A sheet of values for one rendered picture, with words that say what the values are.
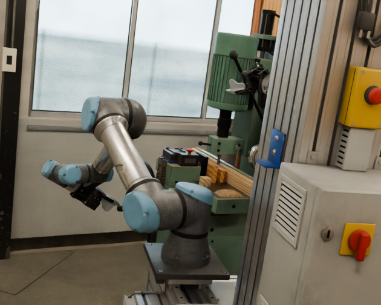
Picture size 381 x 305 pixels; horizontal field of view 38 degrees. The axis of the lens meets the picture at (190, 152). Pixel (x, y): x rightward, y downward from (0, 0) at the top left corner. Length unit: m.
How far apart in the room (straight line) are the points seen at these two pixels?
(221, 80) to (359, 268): 1.24
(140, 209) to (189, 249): 0.21
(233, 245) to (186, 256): 0.67
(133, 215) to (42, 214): 2.09
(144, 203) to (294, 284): 0.51
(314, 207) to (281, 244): 0.17
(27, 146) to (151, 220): 2.01
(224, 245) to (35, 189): 1.61
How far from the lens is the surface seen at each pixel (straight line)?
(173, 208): 1.54
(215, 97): 2.25
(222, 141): 2.31
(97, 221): 3.72
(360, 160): 1.31
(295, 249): 1.18
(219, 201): 2.05
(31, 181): 3.50
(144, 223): 1.51
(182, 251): 1.62
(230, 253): 2.28
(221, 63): 2.24
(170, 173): 2.19
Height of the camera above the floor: 1.49
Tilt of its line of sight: 12 degrees down
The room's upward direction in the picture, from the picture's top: 8 degrees clockwise
